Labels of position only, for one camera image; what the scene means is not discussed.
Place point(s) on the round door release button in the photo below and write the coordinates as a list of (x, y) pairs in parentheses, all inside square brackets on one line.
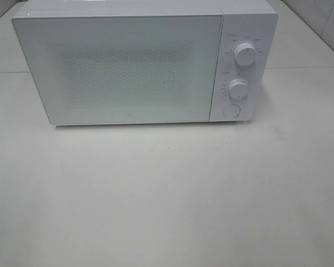
[(232, 111)]

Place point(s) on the white dial knob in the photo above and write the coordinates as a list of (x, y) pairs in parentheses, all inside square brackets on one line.
[(238, 88), (245, 53)]

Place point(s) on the white microwave door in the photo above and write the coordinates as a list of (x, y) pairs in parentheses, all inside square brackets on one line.
[(124, 69)]

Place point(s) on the white microwave oven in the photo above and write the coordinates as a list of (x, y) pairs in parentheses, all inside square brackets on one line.
[(255, 21)]

